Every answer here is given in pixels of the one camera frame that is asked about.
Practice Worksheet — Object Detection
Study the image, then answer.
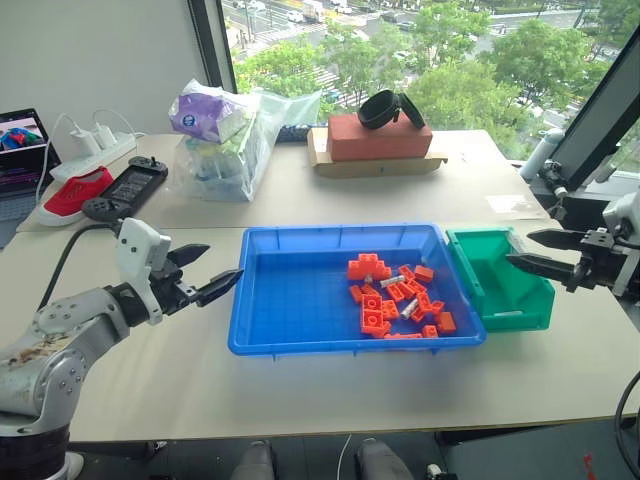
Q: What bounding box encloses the brown cardboard sheet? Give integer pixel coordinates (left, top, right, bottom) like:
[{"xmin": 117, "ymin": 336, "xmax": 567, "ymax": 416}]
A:
[{"xmin": 305, "ymin": 126, "xmax": 449, "ymax": 180}]

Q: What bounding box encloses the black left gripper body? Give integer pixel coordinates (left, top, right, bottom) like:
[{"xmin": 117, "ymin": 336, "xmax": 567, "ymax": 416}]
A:
[{"xmin": 148, "ymin": 260, "xmax": 202, "ymax": 318}]

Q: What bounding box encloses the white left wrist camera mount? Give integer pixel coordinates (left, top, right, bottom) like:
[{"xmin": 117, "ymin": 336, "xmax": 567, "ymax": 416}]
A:
[{"xmin": 113, "ymin": 217, "xmax": 174, "ymax": 326}]

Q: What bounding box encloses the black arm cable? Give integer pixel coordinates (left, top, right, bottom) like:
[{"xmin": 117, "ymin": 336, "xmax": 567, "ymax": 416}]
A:
[
  {"xmin": 43, "ymin": 221, "xmax": 122, "ymax": 307},
  {"xmin": 614, "ymin": 370, "xmax": 640, "ymax": 447}
]

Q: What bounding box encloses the black strap band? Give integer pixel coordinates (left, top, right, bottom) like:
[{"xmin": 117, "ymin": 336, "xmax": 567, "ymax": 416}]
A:
[{"xmin": 357, "ymin": 89, "xmax": 427, "ymax": 131}]

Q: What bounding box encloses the green plastic bin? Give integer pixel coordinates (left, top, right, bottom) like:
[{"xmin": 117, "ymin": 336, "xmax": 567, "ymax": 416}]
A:
[{"xmin": 444, "ymin": 226, "xmax": 557, "ymax": 333}]

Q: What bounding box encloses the clear plastic bag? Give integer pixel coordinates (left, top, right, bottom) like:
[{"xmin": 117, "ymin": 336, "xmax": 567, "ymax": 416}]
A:
[{"xmin": 169, "ymin": 78, "xmax": 324, "ymax": 203}]

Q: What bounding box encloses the red plastic toy brick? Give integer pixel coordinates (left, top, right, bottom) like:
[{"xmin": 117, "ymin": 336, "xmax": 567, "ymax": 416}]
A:
[{"xmin": 360, "ymin": 309, "xmax": 392, "ymax": 339}]

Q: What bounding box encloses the blue plastic tray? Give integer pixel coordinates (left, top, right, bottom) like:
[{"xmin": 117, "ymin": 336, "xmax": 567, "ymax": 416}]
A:
[{"xmin": 227, "ymin": 223, "xmax": 488, "ymax": 358}]

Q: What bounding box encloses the white power strip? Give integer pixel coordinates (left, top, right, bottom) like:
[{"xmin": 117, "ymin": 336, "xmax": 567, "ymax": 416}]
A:
[{"xmin": 49, "ymin": 131, "xmax": 139, "ymax": 184}]

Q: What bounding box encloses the thin white cable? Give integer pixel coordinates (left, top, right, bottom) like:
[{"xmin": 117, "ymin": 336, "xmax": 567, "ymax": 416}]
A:
[{"xmin": 336, "ymin": 433, "xmax": 352, "ymax": 480}]

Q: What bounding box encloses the red stepped plastic part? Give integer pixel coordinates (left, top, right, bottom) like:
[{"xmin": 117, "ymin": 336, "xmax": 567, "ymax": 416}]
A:
[{"xmin": 346, "ymin": 253, "xmax": 393, "ymax": 281}]

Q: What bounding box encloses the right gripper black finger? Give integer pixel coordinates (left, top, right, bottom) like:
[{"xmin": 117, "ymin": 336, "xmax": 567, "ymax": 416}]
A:
[
  {"xmin": 526, "ymin": 228, "xmax": 589, "ymax": 251},
  {"xmin": 505, "ymin": 253, "xmax": 583, "ymax": 288}
]

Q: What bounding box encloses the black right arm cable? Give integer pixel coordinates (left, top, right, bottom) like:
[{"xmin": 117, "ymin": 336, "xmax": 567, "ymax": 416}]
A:
[{"xmin": 614, "ymin": 370, "xmax": 640, "ymax": 447}]

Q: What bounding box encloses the white charger plug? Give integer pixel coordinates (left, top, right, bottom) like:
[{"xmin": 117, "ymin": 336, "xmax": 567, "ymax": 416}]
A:
[
  {"xmin": 69, "ymin": 126, "xmax": 102, "ymax": 157},
  {"xmin": 94, "ymin": 124, "xmax": 118, "ymax": 150}
]

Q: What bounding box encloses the dark keyboard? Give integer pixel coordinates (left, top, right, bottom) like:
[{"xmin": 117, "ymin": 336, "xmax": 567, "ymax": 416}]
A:
[{"xmin": 276, "ymin": 123, "xmax": 314, "ymax": 143}]

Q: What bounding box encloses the red canvas shoe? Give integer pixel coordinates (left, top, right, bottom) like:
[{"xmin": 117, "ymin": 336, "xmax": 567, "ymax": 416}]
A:
[{"xmin": 36, "ymin": 165, "xmax": 116, "ymax": 228}]

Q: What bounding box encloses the white charger cable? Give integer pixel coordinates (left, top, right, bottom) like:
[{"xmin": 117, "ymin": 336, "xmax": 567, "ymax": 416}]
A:
[
  {"xmin": 34, "ymin": 112, "xmax": 81, "ymax": 201},
  {"xmin": 91, "ymin": 108, "xmax": 147, "ymax": 141}
]

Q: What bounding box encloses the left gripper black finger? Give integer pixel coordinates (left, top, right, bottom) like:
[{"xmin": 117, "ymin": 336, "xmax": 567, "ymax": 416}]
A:
[
  {"xmin": 167, "ymin": 243, "xmax": 212, "ymax": 274},
  {"xmin": 194, "ymin": 268, "xmax": 246, "ymax": 308}
]

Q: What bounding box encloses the open laptop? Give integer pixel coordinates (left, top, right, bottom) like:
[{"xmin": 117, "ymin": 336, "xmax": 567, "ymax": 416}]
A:
[{"xmin": 0, "ymin": 107, "xmax": 63, "ymax": 236}]

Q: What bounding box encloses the black monitor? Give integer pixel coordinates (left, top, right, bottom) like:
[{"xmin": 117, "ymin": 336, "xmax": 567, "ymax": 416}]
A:
[{"xmin": 551, "ymin": 21, "xmax": 640, "ymax": 192}]

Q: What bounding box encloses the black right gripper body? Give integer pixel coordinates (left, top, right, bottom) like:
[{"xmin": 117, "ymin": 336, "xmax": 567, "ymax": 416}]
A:
[{"xmin": 566, "ymin": 227, "xmax": 627, "ymax": 295}]

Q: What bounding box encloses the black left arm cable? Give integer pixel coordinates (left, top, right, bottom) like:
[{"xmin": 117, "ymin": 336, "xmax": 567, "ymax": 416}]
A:
[{"xmin": 43, "ymin": 221, "xmax": 122, "ymax": 307}]

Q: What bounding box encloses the purple tissue pack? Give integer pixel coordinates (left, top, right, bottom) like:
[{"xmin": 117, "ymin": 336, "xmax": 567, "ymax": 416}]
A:
[{"xmin": 168, "ymin": 91, "xmax": 262, "ymax": 145}]

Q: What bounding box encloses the black handheld game console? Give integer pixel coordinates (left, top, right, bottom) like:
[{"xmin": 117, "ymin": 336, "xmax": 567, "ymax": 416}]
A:
[{"xmin": 81, "ymin": 155, "xmax": 170, "ymax": 222}]

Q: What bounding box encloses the dark rounded grey shape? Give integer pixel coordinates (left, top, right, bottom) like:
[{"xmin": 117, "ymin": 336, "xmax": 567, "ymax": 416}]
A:
[
  {"xmin": 231, "ymin": 439, "xmax": 277, "ymax": 480},
  {"xmin": 356, "ymin": 437, "xmax": 412, "ymax": 480}
]

